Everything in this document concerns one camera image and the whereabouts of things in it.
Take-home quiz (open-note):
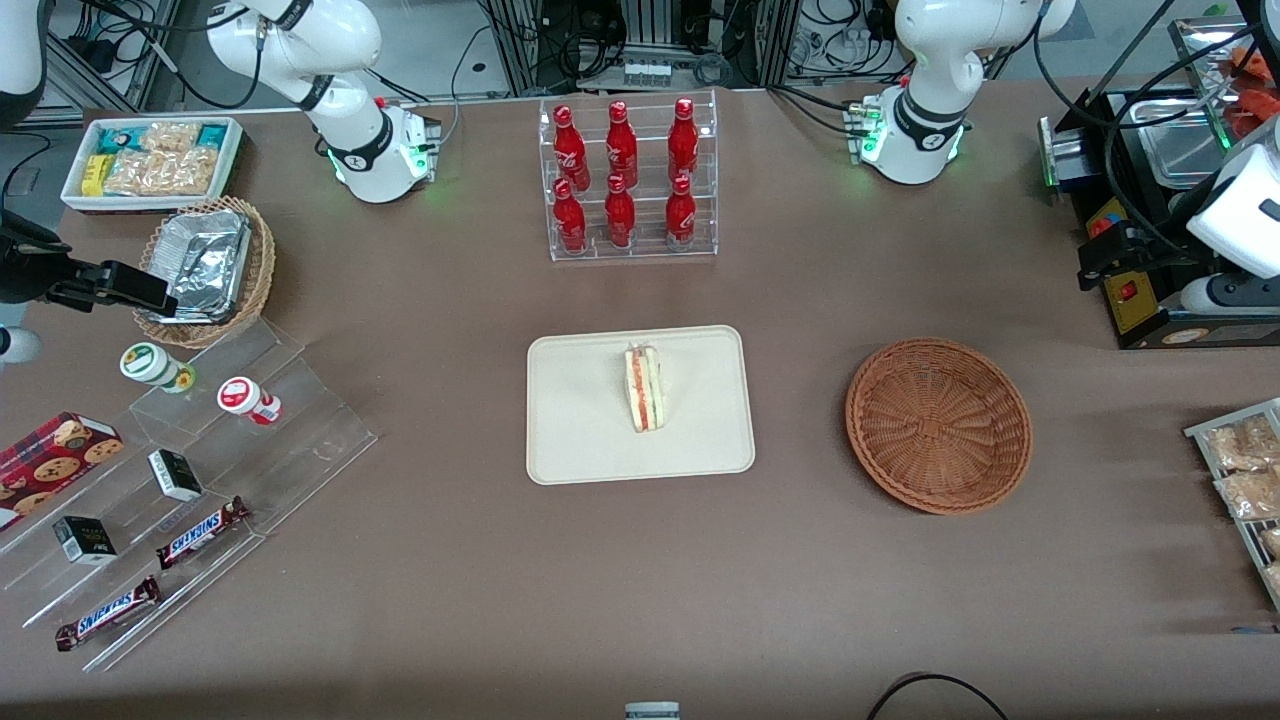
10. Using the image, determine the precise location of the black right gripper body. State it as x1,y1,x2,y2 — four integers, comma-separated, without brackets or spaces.
0,208,73,303

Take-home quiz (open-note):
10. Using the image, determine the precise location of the triangular sandwich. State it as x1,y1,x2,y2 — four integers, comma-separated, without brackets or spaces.
624,342,665,433

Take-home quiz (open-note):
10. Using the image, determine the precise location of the aluminium foil tray stack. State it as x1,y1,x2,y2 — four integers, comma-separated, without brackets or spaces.
150,210,253,323

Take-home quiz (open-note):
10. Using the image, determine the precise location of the light wicker basket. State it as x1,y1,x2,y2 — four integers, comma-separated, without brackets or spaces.
133,195,276,349

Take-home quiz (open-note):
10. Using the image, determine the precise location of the brown wicker basket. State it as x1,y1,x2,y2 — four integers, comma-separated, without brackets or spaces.
845,338,1033,516

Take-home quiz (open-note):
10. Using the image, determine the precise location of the beige rectangular tray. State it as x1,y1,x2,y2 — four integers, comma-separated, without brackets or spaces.
527,325,756,486

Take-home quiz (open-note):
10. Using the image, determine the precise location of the black food warmer machine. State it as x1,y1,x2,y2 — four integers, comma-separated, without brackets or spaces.
1075,88,1280,351

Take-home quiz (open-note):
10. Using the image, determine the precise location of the green lid sunflower cup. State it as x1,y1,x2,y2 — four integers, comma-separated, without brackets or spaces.
120,342,197,394

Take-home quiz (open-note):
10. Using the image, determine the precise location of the white snack bin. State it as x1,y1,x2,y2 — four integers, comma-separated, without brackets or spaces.
60,117,244,214

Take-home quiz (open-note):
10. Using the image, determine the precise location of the steel food pan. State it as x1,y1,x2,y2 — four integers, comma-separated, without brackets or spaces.
1135,95,1233,191

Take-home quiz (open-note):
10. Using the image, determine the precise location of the grey box with green light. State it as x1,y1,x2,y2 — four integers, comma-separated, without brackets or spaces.
1038,112,1101,191

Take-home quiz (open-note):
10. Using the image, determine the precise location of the large rice cracker bag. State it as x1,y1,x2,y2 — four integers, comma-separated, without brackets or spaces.
103,148,219,198

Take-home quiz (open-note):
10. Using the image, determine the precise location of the red lid yogurt cup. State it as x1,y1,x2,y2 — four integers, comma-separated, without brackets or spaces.
217,376,283,426

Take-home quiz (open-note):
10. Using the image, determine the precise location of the small rice cracker bag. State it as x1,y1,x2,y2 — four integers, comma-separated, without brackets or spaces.
142,122,203,153

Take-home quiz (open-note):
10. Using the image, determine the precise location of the steel display shelf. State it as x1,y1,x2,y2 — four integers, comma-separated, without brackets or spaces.
1168,15,1280,151

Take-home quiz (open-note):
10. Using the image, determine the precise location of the red tartan cookie box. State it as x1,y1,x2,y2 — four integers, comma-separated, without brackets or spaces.
0,412,125,513

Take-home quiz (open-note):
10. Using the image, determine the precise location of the small black carton box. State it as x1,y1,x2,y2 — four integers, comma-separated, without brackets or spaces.
148,449,204,503
52,516,118,567

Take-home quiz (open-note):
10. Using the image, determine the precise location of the clear acrylic stepped display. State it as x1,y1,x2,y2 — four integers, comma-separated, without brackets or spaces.
0,318,379,673

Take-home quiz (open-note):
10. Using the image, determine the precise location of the Snickers chocolate bar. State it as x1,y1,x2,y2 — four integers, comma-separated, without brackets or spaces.
55,575,163,653
155,496,251,571

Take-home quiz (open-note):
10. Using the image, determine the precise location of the red cola bottle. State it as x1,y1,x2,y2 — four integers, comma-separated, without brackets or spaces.
553,180,588,254
665,175,697,251
604,175,637,249
605,100,639,189
667,97,700,186
552,105,591,191

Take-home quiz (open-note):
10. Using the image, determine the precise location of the clear acrylic bottle rack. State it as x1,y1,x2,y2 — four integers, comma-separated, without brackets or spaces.
538,90,719,263

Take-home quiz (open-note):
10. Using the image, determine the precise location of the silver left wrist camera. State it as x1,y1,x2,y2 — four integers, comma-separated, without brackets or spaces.
1180,275,1280,317

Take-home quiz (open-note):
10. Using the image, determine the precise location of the grey wire snack tray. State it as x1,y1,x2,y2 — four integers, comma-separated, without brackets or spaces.
1185,398,1280,613

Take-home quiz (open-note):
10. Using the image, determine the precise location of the black floor cable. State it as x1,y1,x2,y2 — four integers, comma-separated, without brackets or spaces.
866,672,1009,720

